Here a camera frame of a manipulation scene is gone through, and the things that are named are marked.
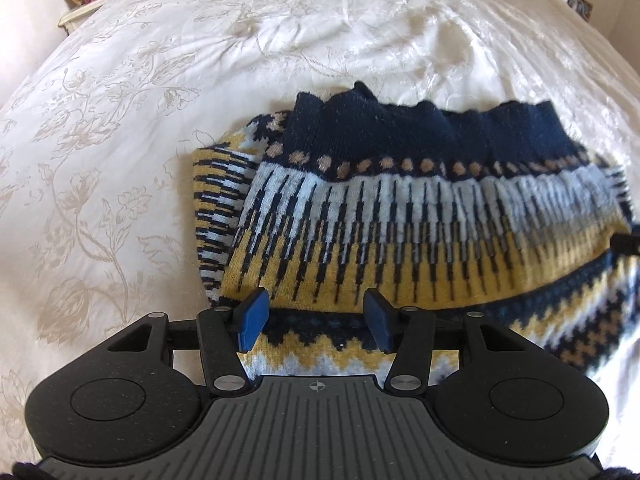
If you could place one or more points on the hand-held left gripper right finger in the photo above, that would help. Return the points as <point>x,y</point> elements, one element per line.
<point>378,322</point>

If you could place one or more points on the dark picture frame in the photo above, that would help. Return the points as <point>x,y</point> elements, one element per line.
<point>579,6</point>

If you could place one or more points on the cream wooden nightstand with drawer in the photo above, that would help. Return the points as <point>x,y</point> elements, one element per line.
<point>80,15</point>

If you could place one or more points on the navy yellow patterned knit sweater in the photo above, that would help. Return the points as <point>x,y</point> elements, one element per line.
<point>425,220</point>

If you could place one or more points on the bed with white floral bedspread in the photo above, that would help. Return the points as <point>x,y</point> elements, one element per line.
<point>150,110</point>

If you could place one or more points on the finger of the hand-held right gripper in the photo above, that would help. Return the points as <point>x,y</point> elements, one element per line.
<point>627,245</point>

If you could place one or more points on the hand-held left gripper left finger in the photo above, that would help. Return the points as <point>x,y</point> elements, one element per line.
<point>252,317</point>

